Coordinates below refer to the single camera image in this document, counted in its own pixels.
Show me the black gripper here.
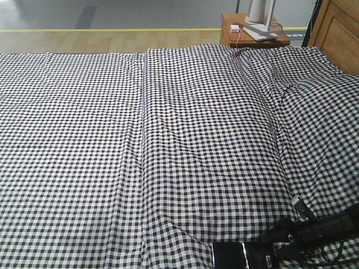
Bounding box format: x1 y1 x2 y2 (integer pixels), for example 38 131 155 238
259 217 323 253

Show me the black foldable smartphone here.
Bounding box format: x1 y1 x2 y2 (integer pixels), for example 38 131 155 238
211 242 279 268

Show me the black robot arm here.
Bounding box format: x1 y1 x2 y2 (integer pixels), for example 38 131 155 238
259 203 358 255

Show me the black white checkered bedsheet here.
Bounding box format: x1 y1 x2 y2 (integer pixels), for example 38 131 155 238
1 44 358 268

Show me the wooden nightstand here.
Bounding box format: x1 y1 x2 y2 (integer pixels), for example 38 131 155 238
220 13 291 49

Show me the white charger adapter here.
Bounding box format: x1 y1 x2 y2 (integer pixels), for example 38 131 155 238
229 24 240 33

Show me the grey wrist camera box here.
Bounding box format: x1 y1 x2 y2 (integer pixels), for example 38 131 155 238
291 197 305 211

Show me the black thin looped cable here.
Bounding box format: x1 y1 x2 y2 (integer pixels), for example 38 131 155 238
319 239 359 266

